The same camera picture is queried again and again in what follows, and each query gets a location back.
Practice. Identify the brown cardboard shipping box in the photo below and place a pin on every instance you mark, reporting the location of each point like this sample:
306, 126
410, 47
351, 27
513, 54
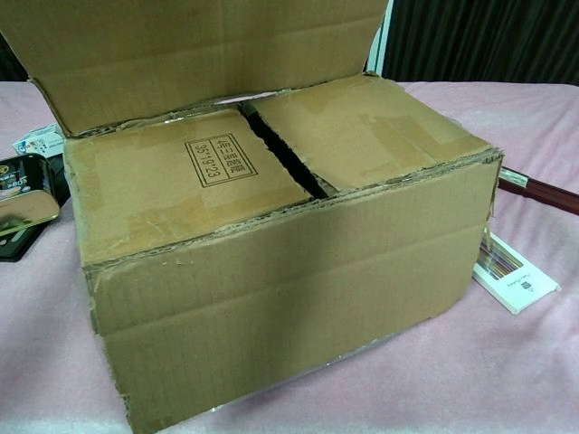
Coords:
271, 280

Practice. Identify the white pack of pens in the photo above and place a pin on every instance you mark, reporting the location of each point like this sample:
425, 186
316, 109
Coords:
515, 285

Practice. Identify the long dark red box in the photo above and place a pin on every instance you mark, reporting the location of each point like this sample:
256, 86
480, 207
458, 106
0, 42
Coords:
547, 192

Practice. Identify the white blue card pack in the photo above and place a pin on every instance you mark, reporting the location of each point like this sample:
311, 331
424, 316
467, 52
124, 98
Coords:
38, 142

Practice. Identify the pink tablecloth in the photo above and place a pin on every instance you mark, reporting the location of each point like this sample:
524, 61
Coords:
497, 361

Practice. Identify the black and gold tin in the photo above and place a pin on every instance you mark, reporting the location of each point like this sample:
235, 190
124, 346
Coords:
13, 251

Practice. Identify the white aluminium frame post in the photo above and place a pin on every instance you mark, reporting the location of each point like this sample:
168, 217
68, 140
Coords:
380, 36

